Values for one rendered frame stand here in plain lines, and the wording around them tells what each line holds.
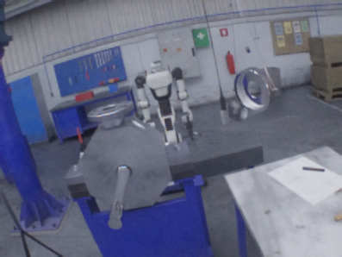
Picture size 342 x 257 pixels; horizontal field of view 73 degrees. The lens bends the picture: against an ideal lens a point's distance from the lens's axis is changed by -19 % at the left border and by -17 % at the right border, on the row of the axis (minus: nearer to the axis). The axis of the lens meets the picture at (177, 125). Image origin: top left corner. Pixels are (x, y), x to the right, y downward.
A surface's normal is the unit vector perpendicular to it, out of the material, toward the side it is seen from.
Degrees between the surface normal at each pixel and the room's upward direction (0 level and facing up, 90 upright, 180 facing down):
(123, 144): 90
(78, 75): 90
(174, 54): 90
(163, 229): 90
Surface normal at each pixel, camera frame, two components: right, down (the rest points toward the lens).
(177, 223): 0.08, 0.29
